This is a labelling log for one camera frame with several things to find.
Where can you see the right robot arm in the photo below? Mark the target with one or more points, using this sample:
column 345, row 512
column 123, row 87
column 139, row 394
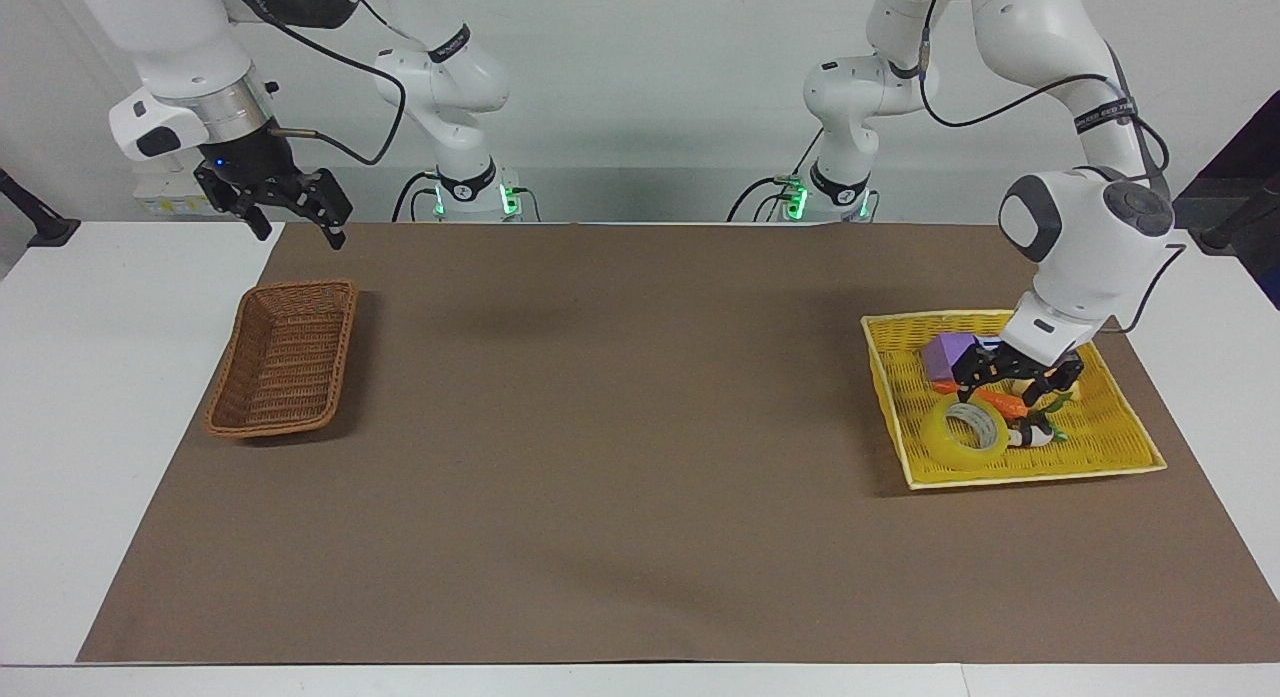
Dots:
column 180, row 37

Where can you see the purple block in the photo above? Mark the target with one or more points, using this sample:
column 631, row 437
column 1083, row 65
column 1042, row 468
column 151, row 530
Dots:
column 945, row 357

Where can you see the yellow clear tape roll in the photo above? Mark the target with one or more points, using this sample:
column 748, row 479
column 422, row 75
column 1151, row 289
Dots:
column 945, row 447

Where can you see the orange toy carrot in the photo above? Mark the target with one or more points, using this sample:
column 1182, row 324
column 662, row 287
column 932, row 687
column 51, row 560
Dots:
column 1003, row 405

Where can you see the yellow woven basket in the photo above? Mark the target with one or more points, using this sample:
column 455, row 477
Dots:
column 1100, row 437

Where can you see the black stand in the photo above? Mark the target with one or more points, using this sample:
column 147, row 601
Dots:
column 1235, row 217
column 35, row 217

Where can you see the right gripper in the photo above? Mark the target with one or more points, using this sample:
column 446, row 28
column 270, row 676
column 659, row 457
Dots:
column 250, row 162

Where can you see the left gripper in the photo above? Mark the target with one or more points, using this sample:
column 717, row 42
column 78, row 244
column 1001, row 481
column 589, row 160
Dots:
column 1030, row 361

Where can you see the black and white small object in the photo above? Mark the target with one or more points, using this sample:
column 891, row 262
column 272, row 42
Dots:
column 1030, row 435

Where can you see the brown wicker basket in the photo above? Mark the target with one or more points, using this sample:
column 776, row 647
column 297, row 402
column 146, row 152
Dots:
column 285, row 362

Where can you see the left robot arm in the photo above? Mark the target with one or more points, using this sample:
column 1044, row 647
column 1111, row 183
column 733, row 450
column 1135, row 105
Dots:
column 1085, row 227

